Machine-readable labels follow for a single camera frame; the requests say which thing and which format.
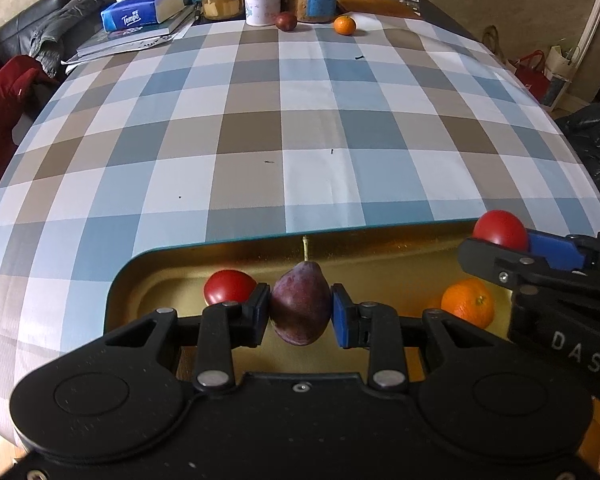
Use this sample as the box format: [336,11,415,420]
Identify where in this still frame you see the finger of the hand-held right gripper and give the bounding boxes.
[456,237,549,294]
[526,229,600,274]

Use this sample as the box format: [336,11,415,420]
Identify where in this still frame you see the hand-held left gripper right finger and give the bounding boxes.
[330,282,491,395]

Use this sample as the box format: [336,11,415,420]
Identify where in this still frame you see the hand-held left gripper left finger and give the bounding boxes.
[105,282,272,395]

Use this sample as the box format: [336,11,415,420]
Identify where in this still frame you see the red tomato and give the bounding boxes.
[203,270,257,307]
[472,210,530,251]

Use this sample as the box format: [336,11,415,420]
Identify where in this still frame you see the gold tin tray blue rim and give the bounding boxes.
[104,217,518,383]

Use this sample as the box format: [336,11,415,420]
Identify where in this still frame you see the black plastic bag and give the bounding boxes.
[555,102,600,226]

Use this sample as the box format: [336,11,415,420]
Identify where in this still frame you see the white paper bag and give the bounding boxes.
[540,45,581,111]

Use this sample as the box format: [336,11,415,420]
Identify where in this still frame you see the red shopping bag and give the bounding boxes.
[512,50,551,101]

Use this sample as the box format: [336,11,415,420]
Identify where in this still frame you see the checkered tablecloth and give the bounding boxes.
[0,12,600,441]

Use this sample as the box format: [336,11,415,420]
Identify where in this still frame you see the stack of books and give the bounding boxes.
[75,5,198,58]

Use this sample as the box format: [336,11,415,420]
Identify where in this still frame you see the white papers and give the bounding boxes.
[60,25,191,67]

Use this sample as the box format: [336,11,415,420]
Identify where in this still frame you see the dark red cloth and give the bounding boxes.
[0,55,56,161]

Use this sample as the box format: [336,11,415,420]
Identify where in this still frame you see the blue tissue pack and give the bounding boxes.
[101,0,183,33]

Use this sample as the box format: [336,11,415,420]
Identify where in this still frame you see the grey jacket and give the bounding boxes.
[30,0,116,78]

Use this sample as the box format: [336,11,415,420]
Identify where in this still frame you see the black leather sofa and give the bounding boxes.
[0,0,81,71]

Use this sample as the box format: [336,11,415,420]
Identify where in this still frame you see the brown bag handle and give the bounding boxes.
[482,25,503,61]

